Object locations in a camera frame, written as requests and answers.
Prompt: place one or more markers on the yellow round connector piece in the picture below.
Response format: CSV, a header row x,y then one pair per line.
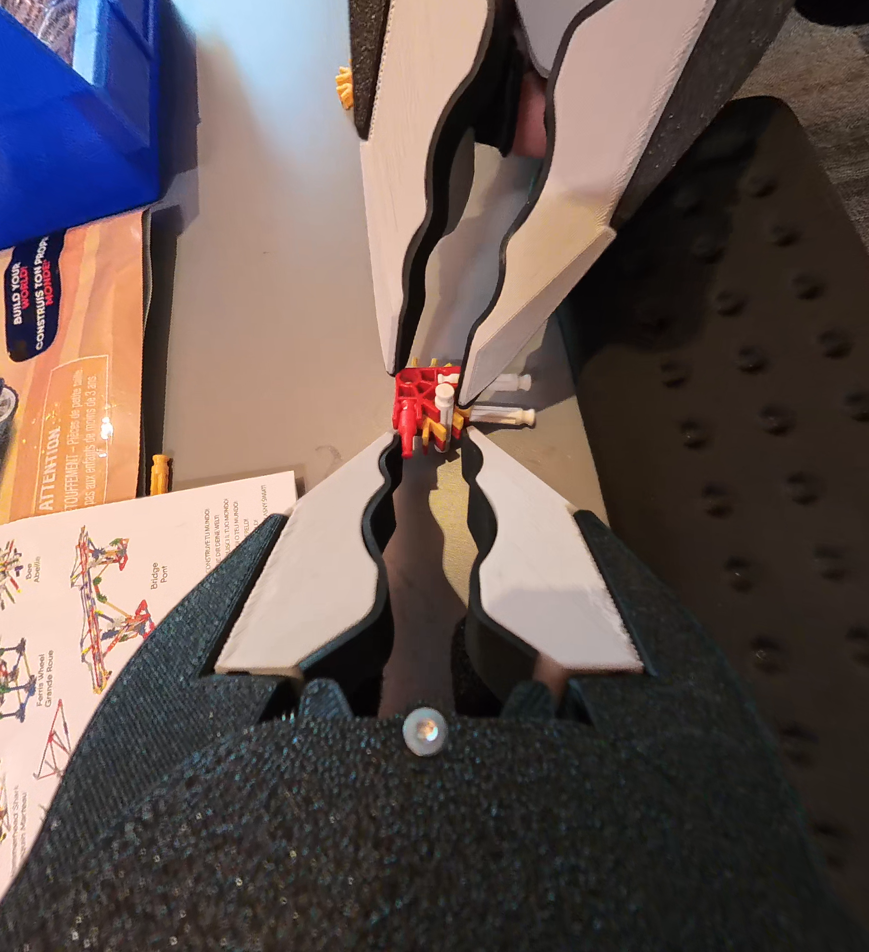
x,y
343,83

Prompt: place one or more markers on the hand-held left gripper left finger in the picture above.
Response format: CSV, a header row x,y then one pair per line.
x,y
308,587

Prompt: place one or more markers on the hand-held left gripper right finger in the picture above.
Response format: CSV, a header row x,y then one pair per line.
x,y
553,587

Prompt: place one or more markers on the clear plastic bag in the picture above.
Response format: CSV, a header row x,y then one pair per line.
x,y
70,30

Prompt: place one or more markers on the white printed instruction sheet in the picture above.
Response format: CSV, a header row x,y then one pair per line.
x,y
33,669

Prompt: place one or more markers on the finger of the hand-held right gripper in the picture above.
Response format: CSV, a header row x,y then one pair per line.
x,y
405,111
605,111

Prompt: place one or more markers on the yellow plastic rod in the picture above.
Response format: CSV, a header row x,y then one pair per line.
x,y
159,474

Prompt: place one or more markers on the red plastic connector piece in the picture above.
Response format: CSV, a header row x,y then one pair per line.
x,y
408,390

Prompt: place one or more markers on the short red plastic rod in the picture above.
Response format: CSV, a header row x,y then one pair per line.
x,y
407,439

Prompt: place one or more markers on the orange and red toy bag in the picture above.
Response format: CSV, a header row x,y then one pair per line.
x,y
85,372

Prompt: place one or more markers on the blue plastic bin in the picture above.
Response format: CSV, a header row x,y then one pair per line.
x,y
33,149

